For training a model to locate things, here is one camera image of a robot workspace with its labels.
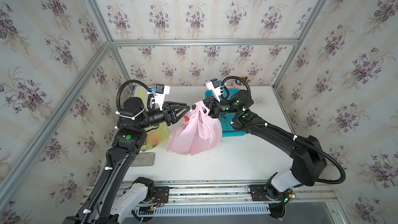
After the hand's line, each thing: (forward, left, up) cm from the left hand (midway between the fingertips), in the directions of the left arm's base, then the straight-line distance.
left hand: (188, 108), depth 58 cm
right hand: (0, -3, -1) cm, 4 cm away
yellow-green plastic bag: (+6, +20, -34) cm, 39 cm away
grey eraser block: (-7, +25, -37) cm, 45 cm away
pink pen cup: (+43, -33, -28) cm, 60 cm away
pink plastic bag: (-5, -5, -10) cm, 13 cm away
